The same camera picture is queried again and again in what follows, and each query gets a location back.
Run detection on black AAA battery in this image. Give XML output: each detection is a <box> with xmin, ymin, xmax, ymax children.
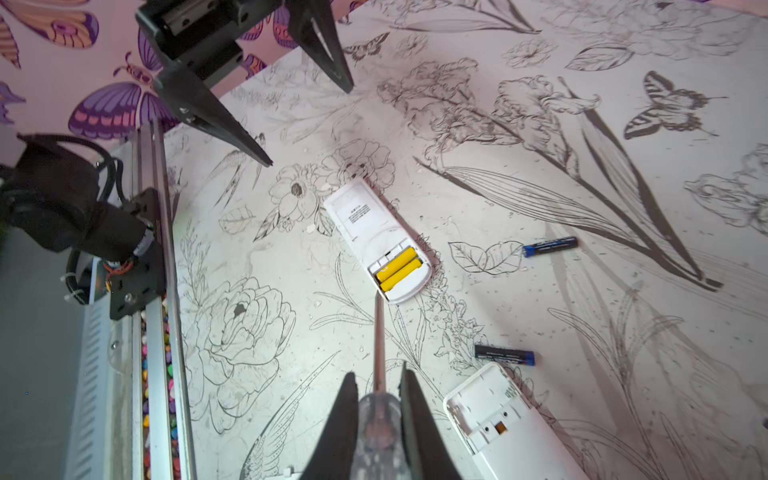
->
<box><xmin>523</xmin><ymin>236</ymin><xmax>579</xmax><ymax>258</ymax></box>
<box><xmin>474</xmin><ymin>344</ymin><xmax>536</xmax><ymax>366</ymax></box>

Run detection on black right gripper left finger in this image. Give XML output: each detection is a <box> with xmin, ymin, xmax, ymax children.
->
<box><xmin>300</xmin><ymin>372</ymin><xmax>359</xmax><ymax>480</ymax></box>

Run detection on yellow battery upper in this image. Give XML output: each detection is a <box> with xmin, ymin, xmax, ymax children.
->
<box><xmin>376</xmin><ymin>247</ymin><xmax>418</xmax><ymax>283</ymax></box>

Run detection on yellow battery lower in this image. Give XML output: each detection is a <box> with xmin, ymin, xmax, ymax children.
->
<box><xmin>381</xmin><ymin>258</ymin><xmax>422</xmax><ymax>292</ymax></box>

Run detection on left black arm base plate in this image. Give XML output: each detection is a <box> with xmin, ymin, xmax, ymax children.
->
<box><xmin>102</xmin><ymin>187</ymin><xmax>167</xmax><ymax>321</ymax></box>

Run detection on white remote control with display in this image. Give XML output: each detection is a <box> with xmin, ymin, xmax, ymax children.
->
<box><xmin>323</xmin><ymin>177</ymin><xmax>433</xmax><ymax>304</ymax></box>

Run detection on yellow battery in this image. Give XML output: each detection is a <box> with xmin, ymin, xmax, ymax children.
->
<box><xmin>381</xmin><ymin>258</ymin><xmax>422</xmax><ymax>292</ymax></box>
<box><xmin>376</xmin><ymin>247</ymin><xmax>418</xmax><ymax>283</ymax></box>

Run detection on small metal screwdriver tool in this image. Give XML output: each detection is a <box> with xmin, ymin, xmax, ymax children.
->
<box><xmin>350</xmin><ymin>293</ymin><xmax>412</xmax><ymax>480</ymax></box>

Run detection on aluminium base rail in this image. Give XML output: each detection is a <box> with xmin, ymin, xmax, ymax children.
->
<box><xmin>62</xmin><ymin>119</ymin><xmax>199</xmax><ymax>480</ymax></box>

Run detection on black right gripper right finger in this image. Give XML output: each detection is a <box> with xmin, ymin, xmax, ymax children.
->
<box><xmin>399</xmin><ymin>367</ymin><xmax>461</xmax><ymax>480</ymax></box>

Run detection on white remote control green sticker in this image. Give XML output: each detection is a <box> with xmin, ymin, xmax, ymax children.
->
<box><xmin>443</xmin><ymin>362</ymin><xmax>587</xmax><ymax>480</ymax></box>

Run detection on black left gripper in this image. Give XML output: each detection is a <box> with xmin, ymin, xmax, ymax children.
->
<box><xmin>135</xmin><ymin>0</ymin><xmax>354</xmax><ymax>167</ymax></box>

